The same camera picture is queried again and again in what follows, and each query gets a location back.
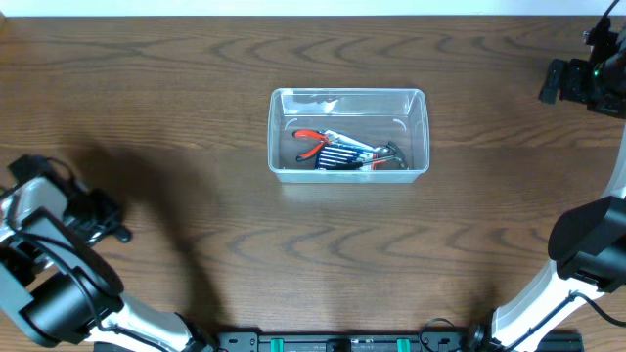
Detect red handled cutting pliers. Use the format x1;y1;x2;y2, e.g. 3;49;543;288
292;129;331;162

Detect clear plastic container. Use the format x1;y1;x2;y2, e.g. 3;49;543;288
267;88;430;183

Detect small claw hammer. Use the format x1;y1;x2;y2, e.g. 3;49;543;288
329;141;408;170

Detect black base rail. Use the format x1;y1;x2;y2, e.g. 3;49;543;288
214;317;586;352

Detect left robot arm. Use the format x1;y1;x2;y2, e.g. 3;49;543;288
1;154;219;352

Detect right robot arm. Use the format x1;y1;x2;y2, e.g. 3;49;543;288
465;13;625;351

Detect blue precision screwdriver set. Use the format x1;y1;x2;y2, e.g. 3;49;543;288
315;142;379;170

